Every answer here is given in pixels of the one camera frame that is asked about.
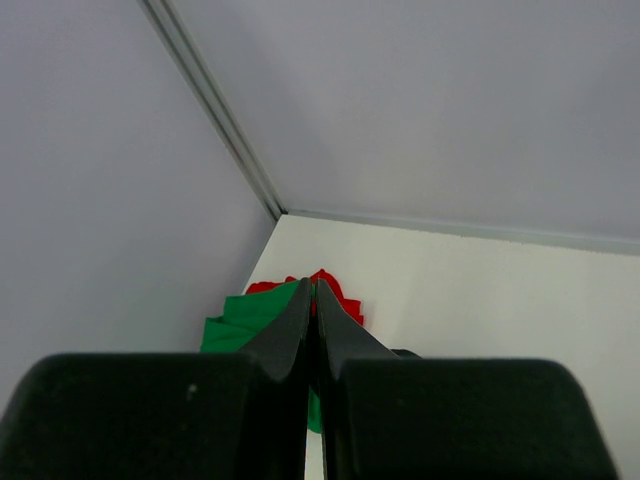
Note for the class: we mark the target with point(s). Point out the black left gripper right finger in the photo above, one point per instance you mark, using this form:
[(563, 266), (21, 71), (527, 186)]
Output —
[(387, 416)]

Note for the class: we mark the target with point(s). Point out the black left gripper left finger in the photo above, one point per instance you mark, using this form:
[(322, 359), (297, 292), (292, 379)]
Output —
[(239, 415)]

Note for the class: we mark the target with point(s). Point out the black t shirt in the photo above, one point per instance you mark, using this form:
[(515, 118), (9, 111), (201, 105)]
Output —
[(403, 353)]

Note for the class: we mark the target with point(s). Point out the green t shirt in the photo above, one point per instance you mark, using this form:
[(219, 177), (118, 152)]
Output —
[(245, 316)]

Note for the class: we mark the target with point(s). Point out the red t shirt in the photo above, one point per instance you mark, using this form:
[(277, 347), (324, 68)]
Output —
[(351, 306)]

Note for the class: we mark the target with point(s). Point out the left rear frame post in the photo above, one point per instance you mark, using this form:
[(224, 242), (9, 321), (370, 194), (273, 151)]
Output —
[(172, 32)]

